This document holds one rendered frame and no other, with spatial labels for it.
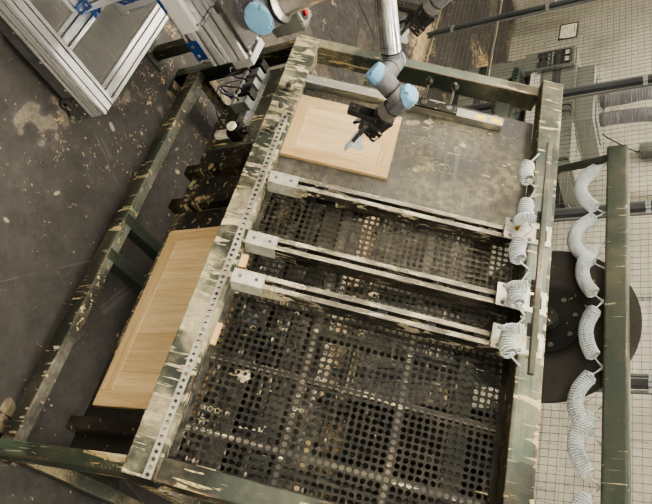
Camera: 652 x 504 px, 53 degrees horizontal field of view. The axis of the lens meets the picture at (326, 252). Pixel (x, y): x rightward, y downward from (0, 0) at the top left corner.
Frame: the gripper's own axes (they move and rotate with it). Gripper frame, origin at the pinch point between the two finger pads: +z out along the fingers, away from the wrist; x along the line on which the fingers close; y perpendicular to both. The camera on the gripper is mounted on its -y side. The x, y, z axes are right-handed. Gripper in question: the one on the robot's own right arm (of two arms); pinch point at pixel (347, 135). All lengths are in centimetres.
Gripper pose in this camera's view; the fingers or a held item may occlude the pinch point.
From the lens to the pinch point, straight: 257.0
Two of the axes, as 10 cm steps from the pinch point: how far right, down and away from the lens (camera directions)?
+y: 7.8, 5.1, 3.7
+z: -5.8, 3.3, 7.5
